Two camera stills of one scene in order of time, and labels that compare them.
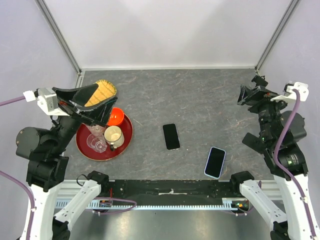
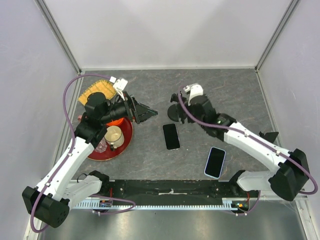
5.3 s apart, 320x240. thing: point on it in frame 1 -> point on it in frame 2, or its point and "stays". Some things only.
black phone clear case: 171,136 stays
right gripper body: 264,103 -> 189,118
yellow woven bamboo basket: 105,90 stays
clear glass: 97,142 stays
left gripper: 97,112 -> 132,105
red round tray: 82,135 stays
